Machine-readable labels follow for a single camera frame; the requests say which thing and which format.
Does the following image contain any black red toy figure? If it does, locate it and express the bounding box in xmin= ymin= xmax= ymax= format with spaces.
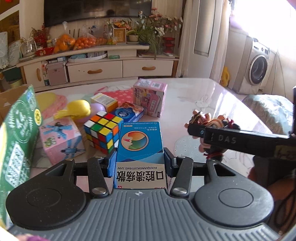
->
xmin=184 ymin=109 xmax=241 ymax=160

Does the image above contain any blue black medicine box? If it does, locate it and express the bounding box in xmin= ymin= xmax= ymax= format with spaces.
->
xmin=114 ymin=121 xmax=167 ymax=189

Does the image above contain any purple pink toy egg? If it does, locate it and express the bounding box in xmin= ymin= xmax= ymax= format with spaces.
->
xmin=74 ymin=103 xmax=105 ymax=123

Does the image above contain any pink purple toy box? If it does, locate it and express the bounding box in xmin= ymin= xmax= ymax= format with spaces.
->
xmin=133 ymin=79 xmax=168 ymax=118

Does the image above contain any yellow toy gun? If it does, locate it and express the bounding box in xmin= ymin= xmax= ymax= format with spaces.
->
xmin=53 ymin=100 xmax=91 ymax=120

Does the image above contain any rubiks cube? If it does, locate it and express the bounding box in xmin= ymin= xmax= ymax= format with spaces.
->
xmin=84 ymin=110 xmax=123 ymax=155

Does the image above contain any pink robot toy box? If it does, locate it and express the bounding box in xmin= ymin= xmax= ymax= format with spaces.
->
xmin=39 ymin=118 xmax=86 ymax=165

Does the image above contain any blue vinda tissue pack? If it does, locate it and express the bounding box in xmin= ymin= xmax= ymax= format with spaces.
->
xmin=111 ymin=102 xmax=144 ymax=123

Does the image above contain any orange white medicine box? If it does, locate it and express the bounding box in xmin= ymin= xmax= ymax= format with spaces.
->
xmin=90 ymin=93 xmax=118 ymax=113

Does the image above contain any washing machine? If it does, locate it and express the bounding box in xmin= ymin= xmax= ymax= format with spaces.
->
xmin=232 ymin=37 xmax=270 ymax=95

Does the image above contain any green milk carton box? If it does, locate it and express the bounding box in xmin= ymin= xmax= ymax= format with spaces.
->
xmin=1 ymin=85 xmax=42 ymax=229

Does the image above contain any white tv cabinet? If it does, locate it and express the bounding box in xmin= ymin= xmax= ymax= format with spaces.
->
xmin=17 ymin=44 xmax=179 ymax=92

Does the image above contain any potted flower plant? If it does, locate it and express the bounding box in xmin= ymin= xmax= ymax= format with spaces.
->
xmin=126 ymin=8 xmax=184 ymax=56

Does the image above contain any framed picture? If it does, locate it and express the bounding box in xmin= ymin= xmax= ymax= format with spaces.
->
xmin=113 ymin=28 xmax=126 ymax=44

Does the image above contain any bag of small tangerines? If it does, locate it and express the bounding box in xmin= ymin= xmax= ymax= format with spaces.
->
xmin=73 ymin=26 xmax=96 ymax=50

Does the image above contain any bag of oranges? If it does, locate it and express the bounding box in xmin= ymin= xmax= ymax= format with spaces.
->
xmin=53 ymin=21 xmax=76 ymax=54

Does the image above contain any glass kettle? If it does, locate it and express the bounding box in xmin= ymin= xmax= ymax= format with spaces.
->
xmin=20 ymin=37 xmax=37 ymax=57

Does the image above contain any black television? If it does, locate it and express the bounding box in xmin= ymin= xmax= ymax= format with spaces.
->
xmin=44 ymin=0 xmax=152 ymax=27

